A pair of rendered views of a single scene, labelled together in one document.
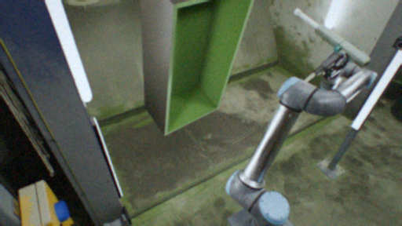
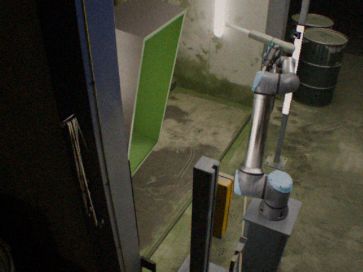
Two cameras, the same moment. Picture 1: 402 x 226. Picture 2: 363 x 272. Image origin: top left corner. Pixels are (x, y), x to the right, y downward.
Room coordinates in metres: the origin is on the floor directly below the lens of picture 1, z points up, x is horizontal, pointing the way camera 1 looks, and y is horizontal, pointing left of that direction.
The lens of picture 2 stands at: (-0.41, 0.84, 2.29)
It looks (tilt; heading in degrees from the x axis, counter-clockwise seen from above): 36 degrees down; 332
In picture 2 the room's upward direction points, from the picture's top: straight up
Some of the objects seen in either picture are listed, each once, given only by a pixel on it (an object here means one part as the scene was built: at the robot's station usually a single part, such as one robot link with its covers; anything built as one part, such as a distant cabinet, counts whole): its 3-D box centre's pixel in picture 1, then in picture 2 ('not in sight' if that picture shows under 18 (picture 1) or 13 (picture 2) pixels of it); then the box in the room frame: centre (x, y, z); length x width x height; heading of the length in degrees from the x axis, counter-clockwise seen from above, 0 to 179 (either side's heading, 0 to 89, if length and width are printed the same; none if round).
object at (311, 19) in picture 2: not in sight; (312, 21); (2.85, -3.00, 0.86); 0.54 x 0.54 x 0.01
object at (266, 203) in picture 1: (270, 211); (277, 188); (0.63, -0.38, 0.83); 0.17 x 0.15 x 0.18; 46
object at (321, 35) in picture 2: not in sight; (323, 37); (2.32, -2.63, 0.86); 0.54 x 0.54 x 0.01
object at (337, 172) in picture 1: (330, 168); (275, 161); (1.52, -1.31, 0.01); 0.20 x 0.20 x 0.01; 33
